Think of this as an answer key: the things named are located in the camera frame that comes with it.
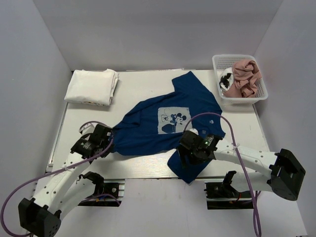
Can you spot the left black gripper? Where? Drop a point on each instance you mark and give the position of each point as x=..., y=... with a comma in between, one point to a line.
x=107, y=141

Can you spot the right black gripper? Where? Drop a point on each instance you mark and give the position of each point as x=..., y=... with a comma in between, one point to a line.
x=183, y=158

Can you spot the blue t shirt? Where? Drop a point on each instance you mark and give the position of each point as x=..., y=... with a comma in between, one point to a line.
x=156, y=124

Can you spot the white t shirt stack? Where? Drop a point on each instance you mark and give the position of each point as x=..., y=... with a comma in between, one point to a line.
x=92, y=87

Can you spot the white black printed t shirt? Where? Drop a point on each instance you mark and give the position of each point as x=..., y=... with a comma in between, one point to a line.
x=226, y=81

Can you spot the pink t shirt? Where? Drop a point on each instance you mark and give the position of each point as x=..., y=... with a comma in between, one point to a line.
x=246, y=72

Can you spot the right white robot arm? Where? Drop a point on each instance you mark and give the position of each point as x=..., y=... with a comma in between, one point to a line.
x=280, y=173

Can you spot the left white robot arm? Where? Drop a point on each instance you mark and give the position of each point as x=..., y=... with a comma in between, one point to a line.
x=42, y=214

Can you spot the white plastic basket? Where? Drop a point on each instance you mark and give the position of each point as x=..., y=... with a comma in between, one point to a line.
x=220, y=63

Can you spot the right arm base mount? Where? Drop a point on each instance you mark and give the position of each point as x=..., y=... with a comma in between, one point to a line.
x=220, y=195

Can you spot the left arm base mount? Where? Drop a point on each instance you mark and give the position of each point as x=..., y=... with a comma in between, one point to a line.
x=109, y=194

